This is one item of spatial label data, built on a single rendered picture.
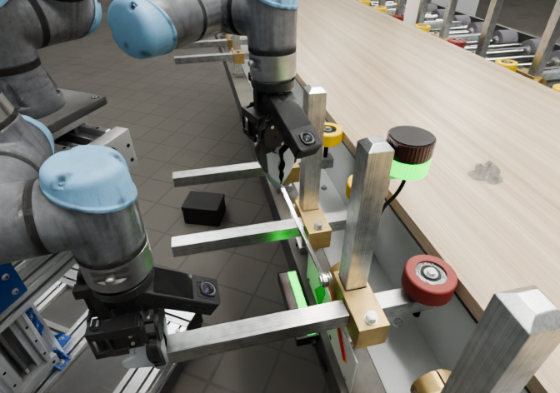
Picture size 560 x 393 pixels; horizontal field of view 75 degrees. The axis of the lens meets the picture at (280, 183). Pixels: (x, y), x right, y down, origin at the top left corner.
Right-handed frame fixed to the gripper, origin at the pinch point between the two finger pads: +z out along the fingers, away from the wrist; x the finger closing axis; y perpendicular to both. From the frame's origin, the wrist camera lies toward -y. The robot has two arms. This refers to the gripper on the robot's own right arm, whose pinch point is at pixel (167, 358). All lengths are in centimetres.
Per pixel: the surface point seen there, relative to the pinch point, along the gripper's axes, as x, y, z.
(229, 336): 0.9, -9.5, -3.8
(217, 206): -122, -12, 70
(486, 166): -25, -71, -9
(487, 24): -115, -137, -18
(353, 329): 3.4, -28.0, -3.4
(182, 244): -23.9, -2.4, 0.0
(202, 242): -23.5, -6.6, 0.1
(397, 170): -2.1, -32.6, -28.3
